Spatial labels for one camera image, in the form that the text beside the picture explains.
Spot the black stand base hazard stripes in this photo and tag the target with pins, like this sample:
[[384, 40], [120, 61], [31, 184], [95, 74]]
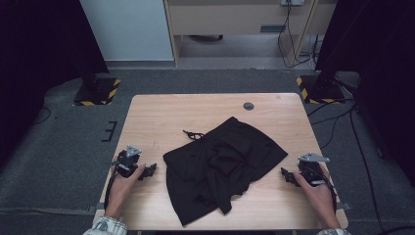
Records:
[[98, 93], [321, 91]]

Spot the person's left hand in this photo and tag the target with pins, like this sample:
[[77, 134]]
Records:
[[121, 187]]

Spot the white cabinet panel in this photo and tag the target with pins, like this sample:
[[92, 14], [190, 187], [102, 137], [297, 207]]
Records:
[[127, 29]]

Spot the grey round table grommet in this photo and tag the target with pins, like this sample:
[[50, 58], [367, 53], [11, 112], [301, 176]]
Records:
[[248, 106]]

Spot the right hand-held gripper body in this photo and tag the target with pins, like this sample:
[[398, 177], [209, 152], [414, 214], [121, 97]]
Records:
[[311, 168]]

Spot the black curtain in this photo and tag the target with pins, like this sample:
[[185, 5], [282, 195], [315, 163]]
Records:
[[39, 58], [378, 65]]

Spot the white power strip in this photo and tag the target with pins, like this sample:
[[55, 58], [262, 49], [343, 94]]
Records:
[[292, 2]]

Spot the black shorts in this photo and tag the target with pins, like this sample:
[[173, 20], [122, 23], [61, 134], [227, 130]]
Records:
[[221, 169]]

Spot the light wooden desk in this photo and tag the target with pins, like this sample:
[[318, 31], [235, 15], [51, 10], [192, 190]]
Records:
[[235, 19]]

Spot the person's right hand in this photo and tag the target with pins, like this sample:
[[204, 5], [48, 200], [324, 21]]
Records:
[[316, 196]]

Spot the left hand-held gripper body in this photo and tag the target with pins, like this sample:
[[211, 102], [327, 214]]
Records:
[[128, 161]]

